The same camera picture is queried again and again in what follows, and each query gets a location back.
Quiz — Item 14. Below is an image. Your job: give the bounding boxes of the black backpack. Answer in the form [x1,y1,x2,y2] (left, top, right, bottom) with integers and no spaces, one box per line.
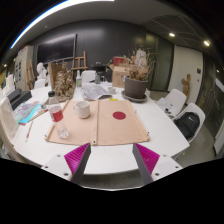
[173,111,201,140]

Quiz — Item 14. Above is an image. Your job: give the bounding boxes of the white plaster statue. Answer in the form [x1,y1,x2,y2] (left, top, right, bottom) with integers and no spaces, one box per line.
[4,73,16,96]

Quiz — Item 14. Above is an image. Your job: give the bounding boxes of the red box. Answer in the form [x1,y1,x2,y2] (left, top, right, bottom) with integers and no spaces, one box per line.
[112,56,129,67]

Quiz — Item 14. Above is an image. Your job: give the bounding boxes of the wooden paintbrush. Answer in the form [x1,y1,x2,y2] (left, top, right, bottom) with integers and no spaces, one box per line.
[24,119,35,143]
[28,108,49,123]

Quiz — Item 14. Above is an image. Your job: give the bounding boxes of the white cabinet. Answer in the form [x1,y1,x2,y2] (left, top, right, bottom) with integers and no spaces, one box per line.
[13,45,35,92]

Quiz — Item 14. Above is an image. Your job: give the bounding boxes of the grey spray bottle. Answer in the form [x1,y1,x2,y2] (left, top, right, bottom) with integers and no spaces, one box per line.
[94,71,102,84]

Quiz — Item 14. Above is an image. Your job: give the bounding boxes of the dried plant in grey pot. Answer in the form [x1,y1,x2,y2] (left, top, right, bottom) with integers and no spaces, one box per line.
[123,48,156,100]

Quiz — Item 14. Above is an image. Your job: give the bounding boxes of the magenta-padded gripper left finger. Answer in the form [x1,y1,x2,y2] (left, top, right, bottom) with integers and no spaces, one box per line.
[41,142,92,185]

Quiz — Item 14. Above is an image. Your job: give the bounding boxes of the colourful painted book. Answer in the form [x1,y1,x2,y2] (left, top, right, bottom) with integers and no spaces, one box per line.
[13,100,43,126]

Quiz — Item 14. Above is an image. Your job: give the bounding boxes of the ceiling spotlights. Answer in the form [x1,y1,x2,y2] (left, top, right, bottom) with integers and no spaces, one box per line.
[168,31,221,74]

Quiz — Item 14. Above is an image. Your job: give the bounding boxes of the black flat box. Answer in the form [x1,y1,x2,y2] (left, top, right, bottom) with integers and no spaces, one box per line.
[6,88,33,111]

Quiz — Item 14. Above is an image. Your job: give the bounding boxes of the green-labelled spray bottle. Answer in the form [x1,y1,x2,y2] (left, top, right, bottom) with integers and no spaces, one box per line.
[75,69,83,88]

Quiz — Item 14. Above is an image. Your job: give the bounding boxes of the clear red-labelled drink bottle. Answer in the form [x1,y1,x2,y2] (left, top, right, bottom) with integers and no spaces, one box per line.
[47,90,70,140]

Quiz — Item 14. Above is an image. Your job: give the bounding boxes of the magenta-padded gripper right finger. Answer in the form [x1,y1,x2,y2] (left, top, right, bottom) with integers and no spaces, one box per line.
[132,142,184,186]

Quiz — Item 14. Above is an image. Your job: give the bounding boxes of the wooden easel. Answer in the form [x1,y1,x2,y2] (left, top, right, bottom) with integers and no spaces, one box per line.
[25,59,36,89]
[70,50,89,79]

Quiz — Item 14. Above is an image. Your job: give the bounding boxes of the white plaster bust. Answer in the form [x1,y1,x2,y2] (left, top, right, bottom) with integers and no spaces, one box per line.
[35,62,48,81]

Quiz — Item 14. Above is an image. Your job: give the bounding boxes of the white plaster figure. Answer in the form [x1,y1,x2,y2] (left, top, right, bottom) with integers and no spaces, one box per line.
[134,49,148,68]

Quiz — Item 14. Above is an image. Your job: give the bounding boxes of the black wall screen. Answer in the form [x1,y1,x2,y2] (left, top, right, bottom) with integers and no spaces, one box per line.
[36,33,78,65]

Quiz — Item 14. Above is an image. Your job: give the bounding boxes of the white plastic chair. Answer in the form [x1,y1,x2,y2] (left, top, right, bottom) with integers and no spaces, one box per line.
[33,78,47,90]
[156,88,188,118]
[80,69,98,84]
[172,102,207,144]

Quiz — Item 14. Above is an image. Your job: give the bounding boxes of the white ceramic mug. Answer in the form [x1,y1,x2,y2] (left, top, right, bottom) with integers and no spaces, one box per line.
[73,100,91,120]

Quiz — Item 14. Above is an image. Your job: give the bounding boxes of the printed paper sheets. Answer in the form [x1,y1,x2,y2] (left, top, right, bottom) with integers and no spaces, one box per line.
[79,82,113,101]

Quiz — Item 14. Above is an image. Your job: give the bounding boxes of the wooden wall figure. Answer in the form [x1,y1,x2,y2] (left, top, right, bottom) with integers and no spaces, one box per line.
[181,73,192,98]

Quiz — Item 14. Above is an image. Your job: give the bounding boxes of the brown cardboard box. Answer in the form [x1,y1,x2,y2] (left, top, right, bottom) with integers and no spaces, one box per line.
[111,64,131,89]

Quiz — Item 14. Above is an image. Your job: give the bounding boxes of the flat round red coaster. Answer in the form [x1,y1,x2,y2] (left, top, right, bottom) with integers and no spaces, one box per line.
[112,111,127,121]

